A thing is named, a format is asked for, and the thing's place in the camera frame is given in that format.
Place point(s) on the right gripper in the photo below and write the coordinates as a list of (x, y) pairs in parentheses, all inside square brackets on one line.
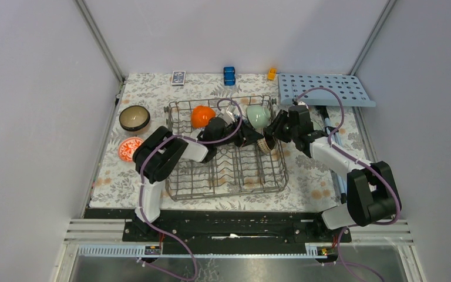
[(274, 128)]

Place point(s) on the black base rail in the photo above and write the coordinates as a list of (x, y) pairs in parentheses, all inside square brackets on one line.
[(224, 230)]

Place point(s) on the playing card box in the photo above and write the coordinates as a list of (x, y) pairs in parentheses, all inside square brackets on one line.
[(178, 78)]

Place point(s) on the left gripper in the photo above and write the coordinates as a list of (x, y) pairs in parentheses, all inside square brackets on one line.
[(247, 136)]

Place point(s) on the grey wire dish rack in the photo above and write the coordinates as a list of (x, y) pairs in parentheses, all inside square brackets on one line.
[(233, 171)]

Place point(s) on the floral tablecloth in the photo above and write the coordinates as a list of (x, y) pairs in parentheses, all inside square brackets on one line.
[(310, 186)]

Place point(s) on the dark brown patterned bowl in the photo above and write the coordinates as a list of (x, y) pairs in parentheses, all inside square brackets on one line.
[(266, 144)]

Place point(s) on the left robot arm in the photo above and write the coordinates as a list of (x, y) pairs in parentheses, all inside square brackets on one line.
[(157, 157)]

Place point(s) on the light blue perforated board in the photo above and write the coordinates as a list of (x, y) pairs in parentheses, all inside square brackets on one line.
[(323, 90)]

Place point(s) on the brown glazed bowl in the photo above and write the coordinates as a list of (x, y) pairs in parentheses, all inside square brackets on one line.
[(134, 118)]

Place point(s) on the orange toy block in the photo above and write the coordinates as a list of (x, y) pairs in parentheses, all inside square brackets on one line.
[(271, 74)]

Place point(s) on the pale green bowl back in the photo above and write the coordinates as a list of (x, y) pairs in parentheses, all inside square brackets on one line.
[(258, 116)]

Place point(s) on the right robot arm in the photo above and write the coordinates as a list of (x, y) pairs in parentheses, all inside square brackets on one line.
[(371, 194)]

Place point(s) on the blue toy car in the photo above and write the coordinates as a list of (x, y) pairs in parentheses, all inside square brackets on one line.
[(229, 75)]

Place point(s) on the orange bowl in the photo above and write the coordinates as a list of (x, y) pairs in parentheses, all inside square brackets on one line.
[(201, 115)]

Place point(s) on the white slotted cable duct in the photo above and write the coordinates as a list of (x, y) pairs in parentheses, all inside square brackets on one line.
[(153, 251)]

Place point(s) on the red and white bowl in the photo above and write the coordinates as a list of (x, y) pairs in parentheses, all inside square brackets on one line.
[(127, 148)]

